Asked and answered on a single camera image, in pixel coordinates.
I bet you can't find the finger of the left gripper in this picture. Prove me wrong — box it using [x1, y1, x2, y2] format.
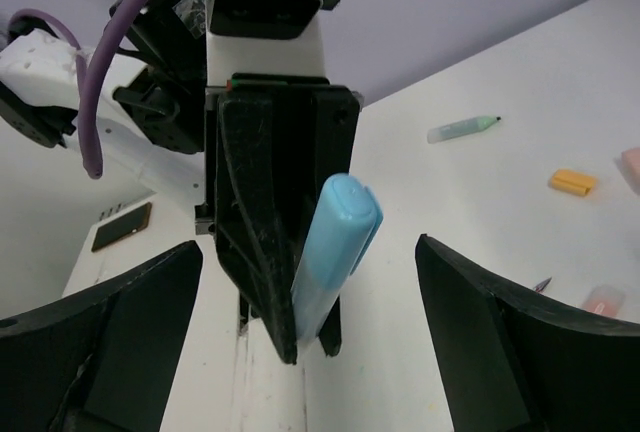
[301, 91, 345, 356]

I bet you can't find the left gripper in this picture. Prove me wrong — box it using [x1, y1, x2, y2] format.
[202, 74, 362, 365]

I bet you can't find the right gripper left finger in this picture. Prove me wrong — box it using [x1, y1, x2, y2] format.
[1, 241, 203, 431]

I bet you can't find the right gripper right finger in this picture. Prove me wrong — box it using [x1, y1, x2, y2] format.
[415, 234, 639, 431]

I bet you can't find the purple ink pen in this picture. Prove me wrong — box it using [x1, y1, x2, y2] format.
[532, 277, 552, 293]

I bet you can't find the blue highlighter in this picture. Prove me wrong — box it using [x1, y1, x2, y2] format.
[291, 174, 383, 350]

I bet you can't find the pink correction tape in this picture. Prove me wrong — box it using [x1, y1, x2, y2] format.
[581, 284, 627, 318]

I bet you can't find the green highlighter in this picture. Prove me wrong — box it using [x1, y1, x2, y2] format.
[427, 116, 502, 144]

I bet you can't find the orange highlighter cap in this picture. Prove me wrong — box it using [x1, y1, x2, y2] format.
[549, 169, 598, 197]

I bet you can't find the pink eraser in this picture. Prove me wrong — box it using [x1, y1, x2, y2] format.
[620, 147, 640, 183]

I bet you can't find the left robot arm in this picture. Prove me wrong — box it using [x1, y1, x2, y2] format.
[1, 0, 362, 364]

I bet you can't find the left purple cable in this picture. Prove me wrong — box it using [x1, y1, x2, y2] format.
[9, 0, 201, 181]

